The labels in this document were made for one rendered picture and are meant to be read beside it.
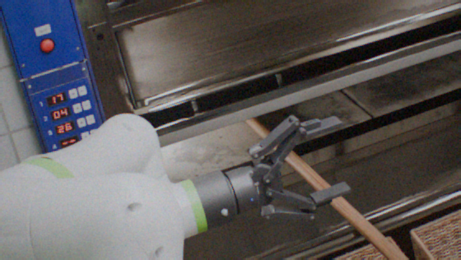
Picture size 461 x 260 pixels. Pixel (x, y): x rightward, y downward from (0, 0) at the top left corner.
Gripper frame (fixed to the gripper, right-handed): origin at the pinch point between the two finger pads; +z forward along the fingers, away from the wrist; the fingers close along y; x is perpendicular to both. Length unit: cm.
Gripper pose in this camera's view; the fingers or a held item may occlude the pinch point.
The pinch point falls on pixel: (337, 156)
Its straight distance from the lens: 150.4
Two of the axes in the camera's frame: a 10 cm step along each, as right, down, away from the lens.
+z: 9.3, -3.0, 2.0
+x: 3.2, 3.9, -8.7
